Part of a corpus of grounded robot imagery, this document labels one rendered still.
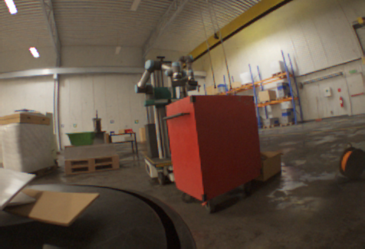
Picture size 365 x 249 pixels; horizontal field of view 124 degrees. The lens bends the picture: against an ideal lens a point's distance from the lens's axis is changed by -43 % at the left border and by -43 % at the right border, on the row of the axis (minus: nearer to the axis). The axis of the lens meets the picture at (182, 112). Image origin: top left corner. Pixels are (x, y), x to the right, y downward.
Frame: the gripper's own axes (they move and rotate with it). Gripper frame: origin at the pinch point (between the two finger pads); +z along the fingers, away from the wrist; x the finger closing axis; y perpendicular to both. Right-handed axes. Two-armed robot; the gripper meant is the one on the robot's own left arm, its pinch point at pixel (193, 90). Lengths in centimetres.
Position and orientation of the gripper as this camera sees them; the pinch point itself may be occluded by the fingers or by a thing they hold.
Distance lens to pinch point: 204.3
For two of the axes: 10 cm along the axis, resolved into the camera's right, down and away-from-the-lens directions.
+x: 9.7, 0.3, 2.3
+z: 0.9, 8.6, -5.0
